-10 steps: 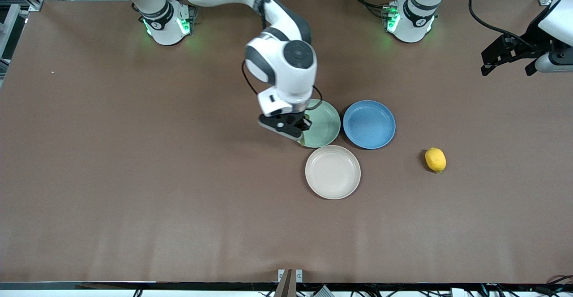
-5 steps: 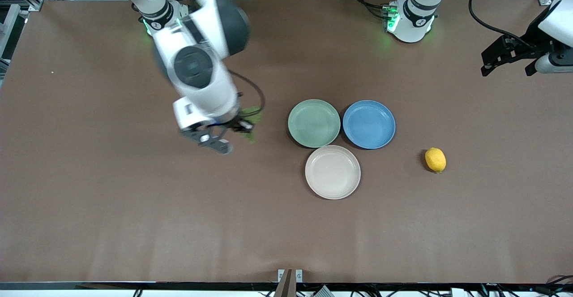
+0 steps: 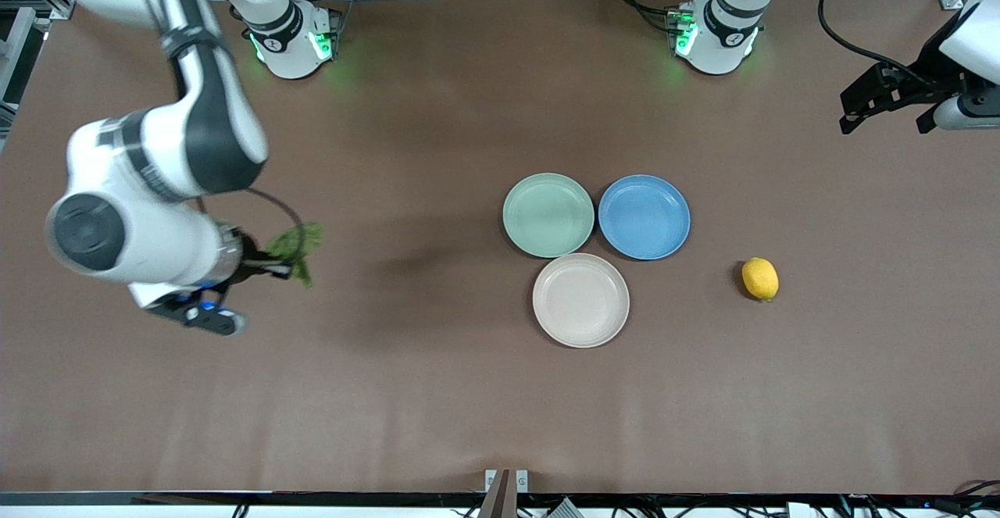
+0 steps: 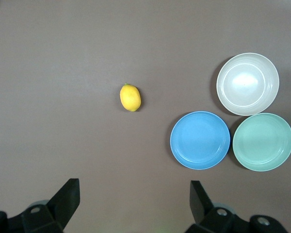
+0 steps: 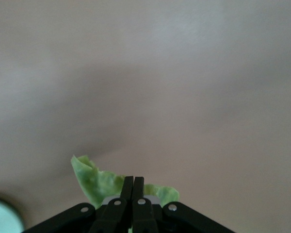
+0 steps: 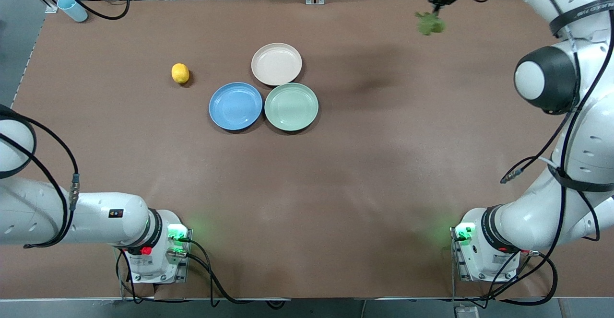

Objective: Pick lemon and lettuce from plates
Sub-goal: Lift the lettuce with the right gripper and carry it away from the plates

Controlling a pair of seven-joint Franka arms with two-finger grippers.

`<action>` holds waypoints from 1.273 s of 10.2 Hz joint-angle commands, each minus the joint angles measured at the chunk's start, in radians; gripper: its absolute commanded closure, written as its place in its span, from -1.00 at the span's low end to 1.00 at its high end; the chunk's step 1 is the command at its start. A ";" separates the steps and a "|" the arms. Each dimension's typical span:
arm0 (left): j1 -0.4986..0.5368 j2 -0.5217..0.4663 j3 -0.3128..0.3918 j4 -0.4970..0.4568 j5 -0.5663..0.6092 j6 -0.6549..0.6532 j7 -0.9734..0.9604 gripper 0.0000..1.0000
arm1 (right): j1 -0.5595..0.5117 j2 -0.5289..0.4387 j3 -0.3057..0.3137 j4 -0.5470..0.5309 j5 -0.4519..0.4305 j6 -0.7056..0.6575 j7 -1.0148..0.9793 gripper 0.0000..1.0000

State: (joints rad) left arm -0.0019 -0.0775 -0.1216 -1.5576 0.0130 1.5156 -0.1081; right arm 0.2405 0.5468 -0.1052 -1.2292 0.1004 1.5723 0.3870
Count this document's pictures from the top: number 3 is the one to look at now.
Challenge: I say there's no blue round plate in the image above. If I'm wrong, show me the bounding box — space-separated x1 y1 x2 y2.
597 173 692 262

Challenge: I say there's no yellow lemon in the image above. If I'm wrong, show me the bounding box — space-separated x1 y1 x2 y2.
741 256 780 303

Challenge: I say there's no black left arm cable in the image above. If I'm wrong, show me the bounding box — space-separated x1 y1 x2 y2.
817 0 938 86

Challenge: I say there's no light green round plate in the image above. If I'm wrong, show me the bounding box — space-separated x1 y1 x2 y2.
502 172 597 259

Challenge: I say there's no beige round plate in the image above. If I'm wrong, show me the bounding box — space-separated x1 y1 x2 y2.
531 252 631 349

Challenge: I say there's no metal table edge bracket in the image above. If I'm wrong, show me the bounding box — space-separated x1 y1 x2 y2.
478 468 530 518

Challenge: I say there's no green lettuce leaf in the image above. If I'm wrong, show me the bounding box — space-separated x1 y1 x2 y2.
263 221 324 290

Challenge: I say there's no black arm base cable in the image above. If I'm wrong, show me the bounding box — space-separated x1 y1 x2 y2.
620 0 679 34

